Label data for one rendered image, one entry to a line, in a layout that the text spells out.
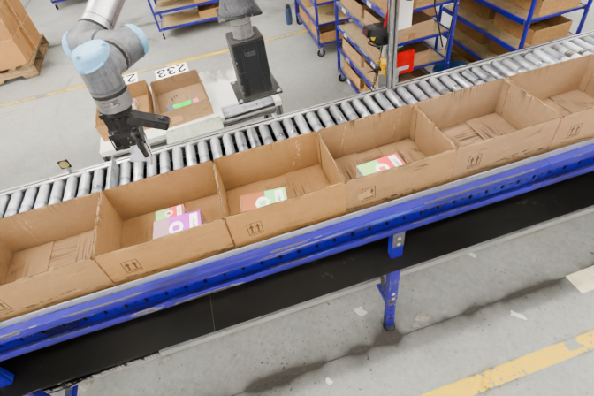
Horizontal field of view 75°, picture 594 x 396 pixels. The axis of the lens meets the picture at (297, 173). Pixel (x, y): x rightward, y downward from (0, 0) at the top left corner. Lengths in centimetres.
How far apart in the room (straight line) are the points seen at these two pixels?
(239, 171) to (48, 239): 73
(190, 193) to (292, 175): 39
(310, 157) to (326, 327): 96
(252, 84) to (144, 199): 100
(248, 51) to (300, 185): 93
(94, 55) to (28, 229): 79
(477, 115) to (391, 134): 39
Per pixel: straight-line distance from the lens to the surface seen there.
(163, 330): 157
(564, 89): 203
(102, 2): 131
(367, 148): 157
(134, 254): 127
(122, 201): 151
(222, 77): 253
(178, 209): 144
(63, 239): 166
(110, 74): 108
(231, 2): 206
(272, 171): 148
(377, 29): 205
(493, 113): 182
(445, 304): 220
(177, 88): 252
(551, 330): 229
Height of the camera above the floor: 192
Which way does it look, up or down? 43 degrees down
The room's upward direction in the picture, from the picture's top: 10 degrees counter-clockwise
